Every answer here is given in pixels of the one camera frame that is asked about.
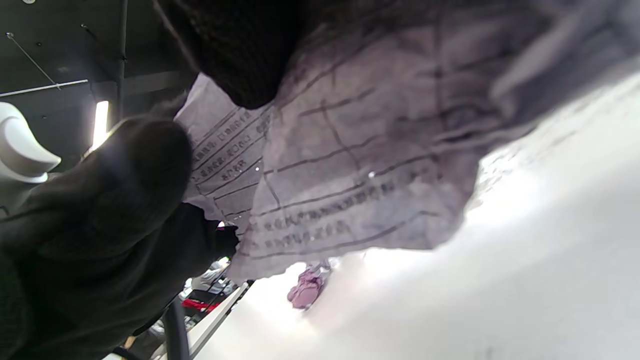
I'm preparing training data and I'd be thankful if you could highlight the white curved stand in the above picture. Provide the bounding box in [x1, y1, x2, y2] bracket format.
[0, 101, 62, 183]

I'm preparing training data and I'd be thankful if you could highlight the white paper invoice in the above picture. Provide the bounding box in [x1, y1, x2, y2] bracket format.
[174, 0, 640, 283]

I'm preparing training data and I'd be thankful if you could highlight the person's right hand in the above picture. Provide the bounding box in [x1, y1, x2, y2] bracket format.
[0, 0, 311, 360]

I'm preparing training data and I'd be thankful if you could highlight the pink paper invoice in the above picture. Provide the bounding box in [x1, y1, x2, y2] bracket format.
[286, 267, 326, 310]

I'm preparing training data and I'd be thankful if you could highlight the person's left hand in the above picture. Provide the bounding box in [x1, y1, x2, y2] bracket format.
[175, 205, 242, 287]

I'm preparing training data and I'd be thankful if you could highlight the ceiling light strip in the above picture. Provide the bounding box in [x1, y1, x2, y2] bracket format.
[91, 100, 110, 151]

